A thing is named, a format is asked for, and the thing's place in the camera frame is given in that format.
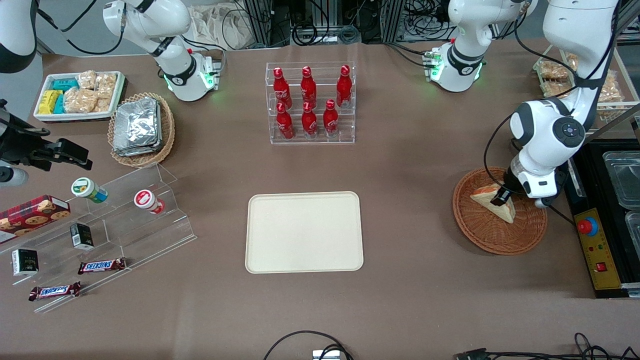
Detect white wire rack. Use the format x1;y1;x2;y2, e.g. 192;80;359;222
532;45;640;136

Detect black machine housing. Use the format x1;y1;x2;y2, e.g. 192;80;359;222
565;140;640;299

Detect triangular sandwich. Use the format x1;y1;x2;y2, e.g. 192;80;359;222
470;183;517;224

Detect coiled black cables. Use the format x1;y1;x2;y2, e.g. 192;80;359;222
291;20;362;47

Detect cream plastic serving tray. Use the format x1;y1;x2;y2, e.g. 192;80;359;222
245;191;365;275

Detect aluminium frame post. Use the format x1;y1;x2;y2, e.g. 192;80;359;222
381;0;407;43
242;0;291;48

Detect yellow emergency stop box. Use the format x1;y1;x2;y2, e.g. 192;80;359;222
573;207;624;292

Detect clear plastic container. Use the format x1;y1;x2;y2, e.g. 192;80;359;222
625;210;640;246
602;150;640;211

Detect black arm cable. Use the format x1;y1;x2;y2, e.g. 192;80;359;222
483;0;623;188
37;0;126;57

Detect red lid strawberry cup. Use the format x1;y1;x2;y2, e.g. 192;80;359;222
133;189;166;215

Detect red tartan cookie box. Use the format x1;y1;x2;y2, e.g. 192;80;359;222
0;194;71;245

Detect foil-wrapped pack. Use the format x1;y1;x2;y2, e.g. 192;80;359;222
112;140;164;157
114;97;161;151

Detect black arched cable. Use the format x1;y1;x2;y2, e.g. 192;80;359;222
262;330;354;360

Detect Snickers chocolate bar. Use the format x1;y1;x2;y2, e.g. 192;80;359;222
28;281;82;302
77;257;127;275

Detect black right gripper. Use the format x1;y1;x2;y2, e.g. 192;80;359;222
0;100;94;172

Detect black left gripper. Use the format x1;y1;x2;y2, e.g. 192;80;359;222
490;165;526;207

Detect dark green small carton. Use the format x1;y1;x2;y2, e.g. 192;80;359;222
69;222;95;251
11;248;39;277

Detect green sunflower lid cup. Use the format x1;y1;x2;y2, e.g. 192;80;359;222
71;177;109;204

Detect black connector cable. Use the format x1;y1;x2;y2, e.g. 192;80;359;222
454;347;640;360

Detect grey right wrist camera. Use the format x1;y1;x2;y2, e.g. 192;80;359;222
0;167;29;187

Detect white crumpled bag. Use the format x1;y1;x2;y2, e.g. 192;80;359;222
189;4;257;51

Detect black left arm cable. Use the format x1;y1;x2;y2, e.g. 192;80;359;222
483;0;623;188

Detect white rectangular snack bin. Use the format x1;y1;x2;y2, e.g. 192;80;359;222
33;70;126;124

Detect clear acrylic bottle rack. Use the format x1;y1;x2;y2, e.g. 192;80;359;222
265;61;357;146

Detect black looped cable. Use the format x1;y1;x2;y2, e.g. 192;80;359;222
574;332;640;360

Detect light wicker basket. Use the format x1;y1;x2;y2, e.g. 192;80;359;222
107;92;176;168

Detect black knotted table cable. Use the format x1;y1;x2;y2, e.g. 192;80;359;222
547;202;576;226

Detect brown wicker basket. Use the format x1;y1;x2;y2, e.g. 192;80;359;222
452;166;549;256

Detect red Coca-Cola bottle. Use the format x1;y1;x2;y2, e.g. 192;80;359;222
300;66;317;108
276;102;295;140
323;99;339;137
301;101;318;139
336;65;353;108
272;67;292;108

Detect clear acrylic stepped shelf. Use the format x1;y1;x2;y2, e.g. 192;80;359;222
0;162;198;315

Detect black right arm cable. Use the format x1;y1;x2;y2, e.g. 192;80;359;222
37;0;126;57

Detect yellow snack pack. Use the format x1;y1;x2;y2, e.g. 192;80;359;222
38;90;63;115

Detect aluminium profile bar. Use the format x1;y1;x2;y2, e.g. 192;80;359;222
582;102;640;146

